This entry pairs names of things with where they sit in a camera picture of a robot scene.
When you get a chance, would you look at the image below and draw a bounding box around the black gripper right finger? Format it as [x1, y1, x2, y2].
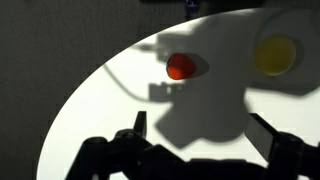
[244, 112, 320, 180]

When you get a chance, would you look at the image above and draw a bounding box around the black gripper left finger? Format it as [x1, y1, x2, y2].
[64, 110, 188, 180]

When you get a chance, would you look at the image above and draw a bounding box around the red toy strawberry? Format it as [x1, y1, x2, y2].
[165, 52, 198, 81]

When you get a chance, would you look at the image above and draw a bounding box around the yellow toy lemon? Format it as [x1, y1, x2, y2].
[254, 34, 297, 77]

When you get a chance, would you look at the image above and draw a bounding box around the black device with blue light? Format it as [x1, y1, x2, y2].
[139, 0, 268, 18]

